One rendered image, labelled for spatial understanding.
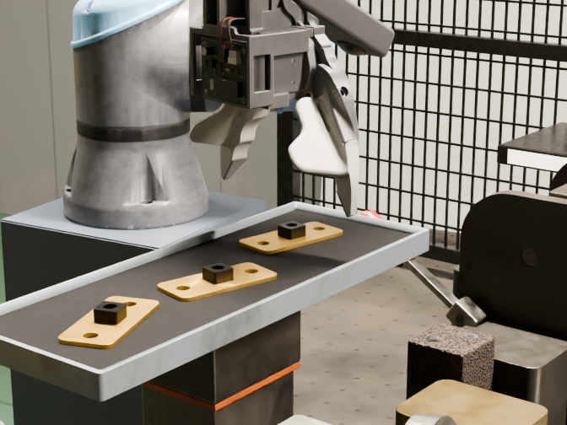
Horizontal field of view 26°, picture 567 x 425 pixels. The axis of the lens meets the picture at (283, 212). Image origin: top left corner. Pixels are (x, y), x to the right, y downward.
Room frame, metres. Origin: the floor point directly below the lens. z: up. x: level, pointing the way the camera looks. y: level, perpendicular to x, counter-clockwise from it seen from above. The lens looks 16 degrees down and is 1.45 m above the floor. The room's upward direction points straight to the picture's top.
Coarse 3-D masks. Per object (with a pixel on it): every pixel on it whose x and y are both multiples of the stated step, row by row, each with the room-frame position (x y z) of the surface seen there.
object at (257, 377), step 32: (288, 320) 0.85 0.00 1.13; (224, 352) 0.79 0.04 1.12; (256, 352) 0.82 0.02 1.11; (288, 352) 0.85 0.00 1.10; (160, 384) 0.81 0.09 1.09; (192, 384) 0.80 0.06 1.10; (224, 384) 0.79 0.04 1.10; (256, 384) 0.82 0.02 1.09; (288, 384) 0.85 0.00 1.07; (160, 416) 0.82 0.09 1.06; (192, 416) 0.80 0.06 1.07; (224, 416) 0.80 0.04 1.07; (256, 416) 0.83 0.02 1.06; (288, 416) 0.85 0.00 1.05
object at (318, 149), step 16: (320, 96) 0.90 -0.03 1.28; (304, 112) 0.89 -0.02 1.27; (320, 112) 0.90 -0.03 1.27; (304, 128) 0.88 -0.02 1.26; (320, 128) 0.89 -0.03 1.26; (336, 128) 0.89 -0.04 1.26; (304, 144) 0.87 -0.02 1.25; (320, 144) 0.88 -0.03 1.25; (336, 144) 0.88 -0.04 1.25; (352, 144) 0.88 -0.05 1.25; (304, 160) 0.86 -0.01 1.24; (320, 160) 0.87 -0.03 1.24; (336, 160) 0.88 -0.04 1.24; (352, 160) 0.88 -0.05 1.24; (336, 176) 0.88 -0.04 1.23; (352, 176) 0.88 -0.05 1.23; (352, 192) 0.87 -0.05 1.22; (352, 208) 0.88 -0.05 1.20
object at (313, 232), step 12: (288, 228) 0.93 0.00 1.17; (300, 228) 0.94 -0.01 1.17; (312, 228) 0.96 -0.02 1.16; (324, 228) 0.96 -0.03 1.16; (336, 228) 0.96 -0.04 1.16; (240, 240) 0.93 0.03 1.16; (252, 240) 0.93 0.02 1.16; (264, 240) 0.93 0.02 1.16; (276, 240) 0.93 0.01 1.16; (288, 240) 0.93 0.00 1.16; (300, 240) 0.93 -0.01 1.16; (312, 240) 0.93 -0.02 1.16; (264, 252) 0.90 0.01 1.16; (276, 252) 0.91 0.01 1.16
